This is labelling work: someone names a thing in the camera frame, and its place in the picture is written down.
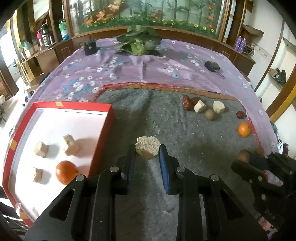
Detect right hand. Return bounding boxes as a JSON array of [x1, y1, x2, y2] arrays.
[[236, 147, 264, 164]]

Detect green plastic bottle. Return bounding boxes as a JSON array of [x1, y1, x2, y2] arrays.
[[59, 19, 69, 40]]

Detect hexagonal beige root piece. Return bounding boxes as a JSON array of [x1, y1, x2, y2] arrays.
[[135, 136, 161, 160]]

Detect purple bottles on shelf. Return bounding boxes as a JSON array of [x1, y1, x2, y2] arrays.
[[234, 36, 246, 53]]

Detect beige chunk in tray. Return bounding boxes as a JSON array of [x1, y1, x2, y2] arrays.
[[63, 135, 79, 156]]

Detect beige chunk tray bottom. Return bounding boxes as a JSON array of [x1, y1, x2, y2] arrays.
[[33, 168, 43, 183]]

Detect red white tray box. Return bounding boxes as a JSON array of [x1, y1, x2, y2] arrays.
[[3, 101, 115, 226]]

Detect brown kiwi fruit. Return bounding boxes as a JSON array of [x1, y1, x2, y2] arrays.
[[205, 109, 216, 121]]

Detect dark thermos flask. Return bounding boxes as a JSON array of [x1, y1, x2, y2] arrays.
[[40, 23, 54, 47]]

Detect beige root chunk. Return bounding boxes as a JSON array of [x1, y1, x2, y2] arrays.
[[194, 100, 207, 113]]

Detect beige chunk tray left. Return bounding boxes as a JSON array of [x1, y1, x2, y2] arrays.
[[34, 142, 49, 158]]

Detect floral glass cabinet panel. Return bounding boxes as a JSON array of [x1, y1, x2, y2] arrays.
[[69, 0, 225, 38]]

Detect orange in tray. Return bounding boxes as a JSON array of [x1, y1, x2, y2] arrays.
[[56, 161, 79, 185]]

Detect grey felt mat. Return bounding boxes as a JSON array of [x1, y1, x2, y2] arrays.
[[96, 88, 258, 240]]

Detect purple floral tablecloth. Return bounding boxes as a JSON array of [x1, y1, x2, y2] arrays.
[[28, 38, 280, 156]]

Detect lone red jujube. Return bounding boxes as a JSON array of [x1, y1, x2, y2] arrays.
[[236, 111, 246, 119]]

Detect black car key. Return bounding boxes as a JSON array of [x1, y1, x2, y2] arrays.
[[204, 61, 225, 78]]

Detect black round container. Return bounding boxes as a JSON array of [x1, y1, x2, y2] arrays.
[[81, 37, 99, 56]]

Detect orange on grey mat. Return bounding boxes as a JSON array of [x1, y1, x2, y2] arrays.
[[238, 123, 251, 138]]

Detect beige chunk tray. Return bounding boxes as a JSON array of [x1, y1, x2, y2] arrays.
[[34, 142, 49, 158], [33, 168, 43, 183]]

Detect green leafy cabbage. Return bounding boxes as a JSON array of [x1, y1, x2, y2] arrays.
[[115, 25, 162, 56]]

